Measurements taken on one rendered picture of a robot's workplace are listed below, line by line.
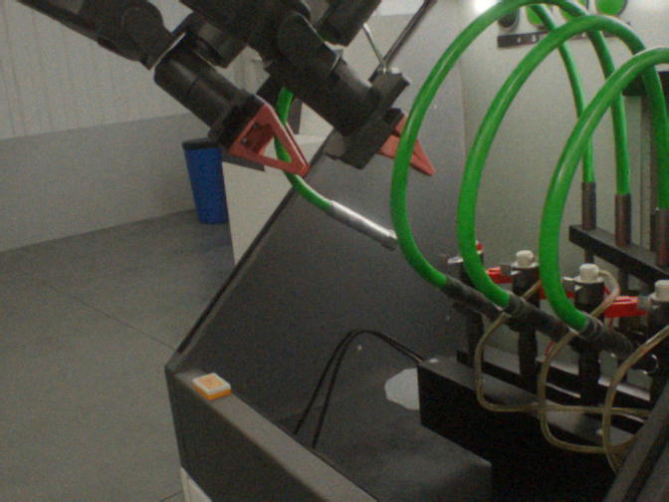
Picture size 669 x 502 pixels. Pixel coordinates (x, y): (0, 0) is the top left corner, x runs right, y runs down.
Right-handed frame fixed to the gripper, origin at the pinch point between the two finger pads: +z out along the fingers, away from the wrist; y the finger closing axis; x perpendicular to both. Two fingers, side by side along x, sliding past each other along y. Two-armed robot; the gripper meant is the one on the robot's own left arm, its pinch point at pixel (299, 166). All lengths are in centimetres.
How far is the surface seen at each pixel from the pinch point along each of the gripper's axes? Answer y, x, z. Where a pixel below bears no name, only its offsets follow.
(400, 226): -16.4, -2.8, 14.1
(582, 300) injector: -10.9, -7.7, 31.3
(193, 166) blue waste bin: 567, 104, -205
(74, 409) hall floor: 208, 159, -60
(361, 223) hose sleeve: 3.6, 0.9, 9.2
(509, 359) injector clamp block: 5.5, 2.6, 32.2
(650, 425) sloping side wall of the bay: -29.0, -3.5, 36.9
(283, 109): -1.7, -4.0, -5.0
